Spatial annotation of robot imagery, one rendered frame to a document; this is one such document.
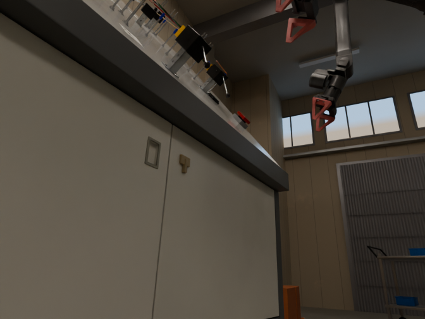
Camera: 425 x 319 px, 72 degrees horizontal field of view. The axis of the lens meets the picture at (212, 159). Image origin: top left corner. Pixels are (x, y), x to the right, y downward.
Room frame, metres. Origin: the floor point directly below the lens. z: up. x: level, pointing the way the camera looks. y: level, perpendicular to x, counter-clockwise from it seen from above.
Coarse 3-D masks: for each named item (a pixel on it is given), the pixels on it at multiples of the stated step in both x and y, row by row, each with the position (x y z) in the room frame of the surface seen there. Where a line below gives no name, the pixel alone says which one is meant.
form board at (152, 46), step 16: (96, 0) 0.43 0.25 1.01; (112, 16) 0.44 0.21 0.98; (128, 16) 0.69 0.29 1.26; (144, 32) 0.72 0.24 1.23; (144, 48) 0.47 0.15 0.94; (160, 48) 0.74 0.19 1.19; (160, 64) 0.49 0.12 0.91; (192, 80) 0.80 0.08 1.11; (208, 96) 0.82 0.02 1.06; (224, 112) 0.85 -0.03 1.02; (240, 128) 0.88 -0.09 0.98; (256, 144) 0.91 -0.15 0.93; (272, 160) 0.94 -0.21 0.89
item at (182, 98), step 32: (0, 0) 0.25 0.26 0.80; (32, 0) 0.26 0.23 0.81; (64, 0) 0.28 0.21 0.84; (32, 32) 0.30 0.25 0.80; (64, 32) 0.30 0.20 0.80; (96, 32) 0.33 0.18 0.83; (96, 64) 0.36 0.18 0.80; (128, 64) 0.38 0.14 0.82; (160, 96) 0.44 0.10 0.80; (192, 96) 0.52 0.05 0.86; (192, 128) 0.56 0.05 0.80; (224, 128) 0.63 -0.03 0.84; (256, 160) 0.77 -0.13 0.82
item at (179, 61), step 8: (184, 32) 0.49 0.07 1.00; (192, 32) 0.47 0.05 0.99; (176, 40) 0.50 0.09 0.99; (184, 40) 0.49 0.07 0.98; (192, 40) 0.47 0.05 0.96; (200, 40) 0.47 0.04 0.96; (184, 48) 0.48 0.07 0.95; (192, 48) 0.48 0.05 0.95; (200, 48) 0.49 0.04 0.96; (208, 48) 0.50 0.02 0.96; (176, 56) 0.51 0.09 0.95; (184, 56) 0.51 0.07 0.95; (192, 56) 0.50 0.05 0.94; (200, 56) 0.51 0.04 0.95; (168, 64) 0.53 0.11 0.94; (176, 64) 0.52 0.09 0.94; (208, 64) 0.47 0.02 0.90
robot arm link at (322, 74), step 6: (342, 60) 0.85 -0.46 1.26; (348, 60) 0.84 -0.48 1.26; (336, 66) 0.87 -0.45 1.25; (342, 66) 0.86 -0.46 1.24; (318, 72) 0.92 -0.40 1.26; (324, 72) 0.91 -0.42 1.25; (330, 72) 0.90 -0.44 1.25; (336, 72) 0.88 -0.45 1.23; (342, 72) 0.87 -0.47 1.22; (312, 78) 0.92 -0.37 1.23; (318, 78) 0.91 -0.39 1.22; (324, 78) 0.90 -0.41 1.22; (312, 84) 0.93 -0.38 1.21; (318, 84) 0.92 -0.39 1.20
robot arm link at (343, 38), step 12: (336, 0) 0.86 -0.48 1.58; (336, 12) 0.87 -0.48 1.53; (336, 24) 0.87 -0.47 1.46; (348, 24) 0.86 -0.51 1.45; (336, 36) 0.87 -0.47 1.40; (348, 36) 0.86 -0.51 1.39; (336, 48) 0.88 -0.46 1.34; (348, 48) 0.85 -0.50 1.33; (336, 60) 0.87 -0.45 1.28; (348, 72) 0.88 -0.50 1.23
